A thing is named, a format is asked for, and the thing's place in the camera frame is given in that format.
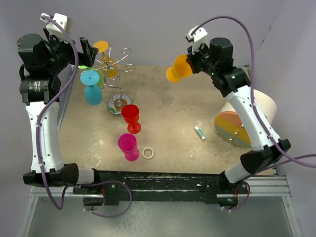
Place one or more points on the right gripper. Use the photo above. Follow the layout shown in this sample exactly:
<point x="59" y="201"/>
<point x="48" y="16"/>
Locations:
<point x="191" y="56"/>

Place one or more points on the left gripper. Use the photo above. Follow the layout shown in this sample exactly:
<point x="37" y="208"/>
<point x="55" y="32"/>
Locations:
<point x="87" y="57"/>

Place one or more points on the green plastic wine glass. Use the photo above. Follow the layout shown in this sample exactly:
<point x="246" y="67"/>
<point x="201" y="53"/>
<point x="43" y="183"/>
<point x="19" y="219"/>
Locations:
<point x="85" y="68"/>

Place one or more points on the orange wine glass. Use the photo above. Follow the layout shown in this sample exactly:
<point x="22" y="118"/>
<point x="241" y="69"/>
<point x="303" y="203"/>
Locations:
<point x="179" y="70"/>
<point x="107" y="67"/>

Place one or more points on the orange wine glass front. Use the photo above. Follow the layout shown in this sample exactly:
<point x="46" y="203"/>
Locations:
<point x="107" y="67"/>

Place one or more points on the blue plastic wine glass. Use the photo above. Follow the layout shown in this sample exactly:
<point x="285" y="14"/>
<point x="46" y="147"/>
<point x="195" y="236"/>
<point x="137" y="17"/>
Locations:
<point x="92" y="91"/>

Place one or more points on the pink plastic wine glass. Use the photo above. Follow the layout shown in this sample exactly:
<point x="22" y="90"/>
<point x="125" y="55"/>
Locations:
<point x="128" y="145"/>

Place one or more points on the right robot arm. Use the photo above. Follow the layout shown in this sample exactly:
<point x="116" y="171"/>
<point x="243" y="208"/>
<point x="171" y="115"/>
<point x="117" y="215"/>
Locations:
<point x="215" y="58"/>

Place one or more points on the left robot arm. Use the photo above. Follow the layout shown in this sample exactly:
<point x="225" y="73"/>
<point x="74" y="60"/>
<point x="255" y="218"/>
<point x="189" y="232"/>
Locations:
<point x="43" y="60"/>

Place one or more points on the red plastic wine glass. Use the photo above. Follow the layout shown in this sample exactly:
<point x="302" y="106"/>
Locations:
<point x="130" y="114"/>

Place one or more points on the white green lip balm tube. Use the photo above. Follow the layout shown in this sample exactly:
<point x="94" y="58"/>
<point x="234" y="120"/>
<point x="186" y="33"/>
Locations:
<point x="200" y="133"/>

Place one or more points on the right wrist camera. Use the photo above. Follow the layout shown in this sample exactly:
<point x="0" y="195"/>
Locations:
<point x="197" y="36"/>

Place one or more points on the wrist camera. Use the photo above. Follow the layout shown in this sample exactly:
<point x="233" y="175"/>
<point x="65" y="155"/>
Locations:
<point x="197" y="36"/>
<point x="63" y="21"/>

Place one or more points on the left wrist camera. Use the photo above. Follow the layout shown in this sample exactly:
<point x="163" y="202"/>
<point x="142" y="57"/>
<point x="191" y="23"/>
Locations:
<point x="63" y="21"/>

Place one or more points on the chrome wire wine glass rack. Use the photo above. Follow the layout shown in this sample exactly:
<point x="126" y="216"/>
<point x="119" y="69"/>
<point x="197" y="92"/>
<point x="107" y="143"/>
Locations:
<point x="118" y="99"/>

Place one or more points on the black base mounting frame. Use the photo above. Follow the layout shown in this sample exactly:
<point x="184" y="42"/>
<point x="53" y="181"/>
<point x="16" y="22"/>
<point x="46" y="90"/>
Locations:
<point x="116" y="186"/>

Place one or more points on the aluminium rail frame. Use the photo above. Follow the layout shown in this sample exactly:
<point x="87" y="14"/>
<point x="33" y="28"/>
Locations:
<point x="257" y="186"/>

